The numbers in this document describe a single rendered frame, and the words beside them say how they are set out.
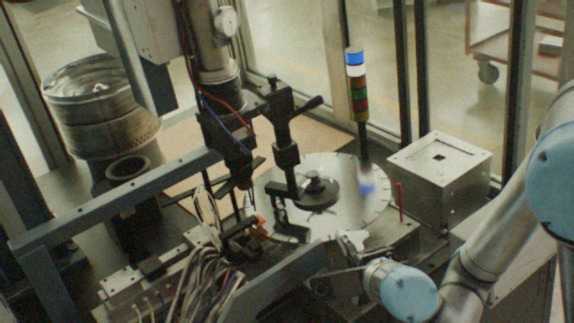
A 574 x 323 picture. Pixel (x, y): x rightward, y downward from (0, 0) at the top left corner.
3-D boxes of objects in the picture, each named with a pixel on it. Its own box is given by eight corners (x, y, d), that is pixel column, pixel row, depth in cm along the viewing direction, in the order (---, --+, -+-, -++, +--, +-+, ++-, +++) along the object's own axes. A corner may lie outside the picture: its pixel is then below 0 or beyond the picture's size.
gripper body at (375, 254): (393, 281, 112) (416, 293, 100) (351, 293, 111) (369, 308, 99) (383, 242, 112) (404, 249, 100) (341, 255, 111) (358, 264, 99)
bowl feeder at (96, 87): (152, 138, 207) (121, 42, 188) (195, 170, 185) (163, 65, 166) (69, 177, 194) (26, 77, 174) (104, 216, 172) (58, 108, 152)
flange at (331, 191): (335, 209, 125) (334, 199, 124) (285, 207, 128) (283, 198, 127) (343, 178, 134) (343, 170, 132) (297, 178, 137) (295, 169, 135)
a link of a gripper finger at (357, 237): (360, 223, 120) (377, 254, 112) (332, 231, 119) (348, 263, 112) (359, 213, 118) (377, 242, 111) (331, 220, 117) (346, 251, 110)
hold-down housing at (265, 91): (294, 155, 122) (279, 66, 111) (305, 165, 118) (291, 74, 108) (270, 165, 120) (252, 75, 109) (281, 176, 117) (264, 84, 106)
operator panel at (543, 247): (526, 222, 142) (530, 171, 134) (569, 243, 134) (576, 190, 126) (448, 283, 130) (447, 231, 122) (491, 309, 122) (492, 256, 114)
